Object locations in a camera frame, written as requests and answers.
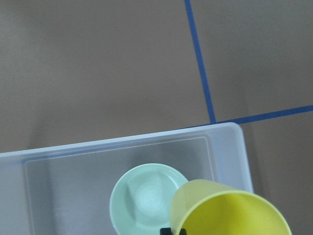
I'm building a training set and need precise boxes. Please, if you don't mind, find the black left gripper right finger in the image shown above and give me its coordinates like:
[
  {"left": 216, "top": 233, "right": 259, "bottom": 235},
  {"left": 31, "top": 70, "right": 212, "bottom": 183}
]
[{"left": 179, "top": 229, "right": 186, "bottom": 235}]

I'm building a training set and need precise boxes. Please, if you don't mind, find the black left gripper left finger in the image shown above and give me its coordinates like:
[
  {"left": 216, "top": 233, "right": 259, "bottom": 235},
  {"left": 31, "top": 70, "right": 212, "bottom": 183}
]
[{"left": 160, "top": 228, "right": 171, "bottom": 235}]

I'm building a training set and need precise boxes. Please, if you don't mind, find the yellow plastic cup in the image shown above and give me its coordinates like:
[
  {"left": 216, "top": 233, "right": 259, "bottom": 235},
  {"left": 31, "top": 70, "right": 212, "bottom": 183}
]
[{"left": 169, "top": 179, "right": 291, "bottom": 235}]

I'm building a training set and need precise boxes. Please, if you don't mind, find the light green bowl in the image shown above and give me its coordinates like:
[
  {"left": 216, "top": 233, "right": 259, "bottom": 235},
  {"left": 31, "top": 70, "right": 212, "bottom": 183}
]
[{"left": 109, "top": 163, "right": 188, "bottom": 235}]

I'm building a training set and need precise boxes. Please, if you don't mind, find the clear plastic storage box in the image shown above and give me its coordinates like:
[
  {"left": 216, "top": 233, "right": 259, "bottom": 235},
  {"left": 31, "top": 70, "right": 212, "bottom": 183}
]
[{"left": 0, "top": 123, "right": 253, "bottom": 235}]

